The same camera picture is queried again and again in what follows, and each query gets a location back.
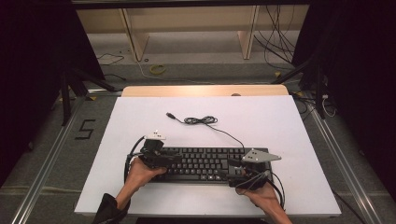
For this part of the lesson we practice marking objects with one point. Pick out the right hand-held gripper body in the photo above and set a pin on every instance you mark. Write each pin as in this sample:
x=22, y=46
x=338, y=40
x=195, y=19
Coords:
x=252, y=174

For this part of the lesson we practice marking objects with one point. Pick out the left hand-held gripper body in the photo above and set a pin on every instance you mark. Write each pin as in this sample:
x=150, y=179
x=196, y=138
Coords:
x=152, y=152

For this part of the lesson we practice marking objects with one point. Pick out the black keyboard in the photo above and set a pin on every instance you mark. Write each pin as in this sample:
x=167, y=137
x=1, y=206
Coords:
x=202, y=163

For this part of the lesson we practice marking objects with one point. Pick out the person's left hand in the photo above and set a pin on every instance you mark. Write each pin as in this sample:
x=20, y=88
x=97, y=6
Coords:
x=141, y=175

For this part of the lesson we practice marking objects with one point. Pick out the person's right hand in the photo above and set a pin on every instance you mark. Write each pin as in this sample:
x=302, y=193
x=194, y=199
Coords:
x=264, y=197

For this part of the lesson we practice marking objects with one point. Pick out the white board table cover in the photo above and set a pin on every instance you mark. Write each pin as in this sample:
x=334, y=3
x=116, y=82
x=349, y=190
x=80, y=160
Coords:
x=193, y=133

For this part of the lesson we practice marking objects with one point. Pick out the wooden table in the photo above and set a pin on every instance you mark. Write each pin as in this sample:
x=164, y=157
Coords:
x=186, y=90

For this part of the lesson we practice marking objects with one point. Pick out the person's black sleeve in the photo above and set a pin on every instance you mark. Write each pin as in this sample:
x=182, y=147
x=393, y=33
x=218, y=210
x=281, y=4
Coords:
x=109, y=211

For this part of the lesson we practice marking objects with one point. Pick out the yellow tape roll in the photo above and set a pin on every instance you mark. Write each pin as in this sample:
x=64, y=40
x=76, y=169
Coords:
x=157, y=69

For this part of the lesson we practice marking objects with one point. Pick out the black tripod stand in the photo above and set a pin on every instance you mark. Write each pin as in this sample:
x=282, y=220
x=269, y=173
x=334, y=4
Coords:
x=314, y=77
x=73, y=87

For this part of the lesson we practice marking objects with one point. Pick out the light wooden bench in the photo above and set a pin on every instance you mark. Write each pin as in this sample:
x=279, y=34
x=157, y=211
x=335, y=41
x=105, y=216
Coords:
x=193, y=18

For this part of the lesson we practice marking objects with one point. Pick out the black curtain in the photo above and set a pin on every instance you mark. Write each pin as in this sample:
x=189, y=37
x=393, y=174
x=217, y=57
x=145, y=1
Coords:
x=361, y=77
x=34, y=77

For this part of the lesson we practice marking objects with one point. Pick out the aluminium floor rail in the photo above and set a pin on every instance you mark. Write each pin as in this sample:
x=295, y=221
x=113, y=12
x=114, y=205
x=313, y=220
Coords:
x=46, y=161
x=342, y=168

